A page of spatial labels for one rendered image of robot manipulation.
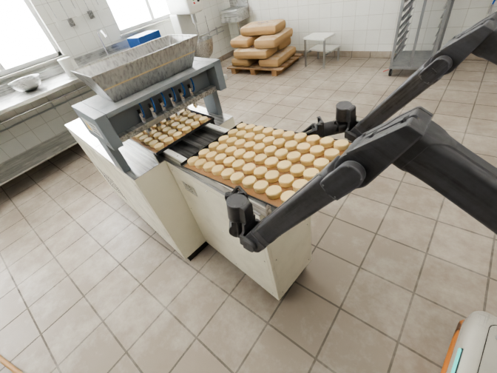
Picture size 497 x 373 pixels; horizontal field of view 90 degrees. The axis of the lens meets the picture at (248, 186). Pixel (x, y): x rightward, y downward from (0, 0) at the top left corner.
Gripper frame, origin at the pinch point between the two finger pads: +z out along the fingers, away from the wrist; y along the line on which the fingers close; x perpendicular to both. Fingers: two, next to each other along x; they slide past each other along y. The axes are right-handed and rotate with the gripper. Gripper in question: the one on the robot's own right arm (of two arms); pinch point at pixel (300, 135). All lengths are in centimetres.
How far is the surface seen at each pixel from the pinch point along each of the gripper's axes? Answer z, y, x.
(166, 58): 53, 35, -39
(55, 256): 212, -85, -38
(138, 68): 64, 35, -28
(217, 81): 35, 14, -54
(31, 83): 266, 23, -206
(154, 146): 72, 0, -22
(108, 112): 78, 25, -11
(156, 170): 75, -11, -16
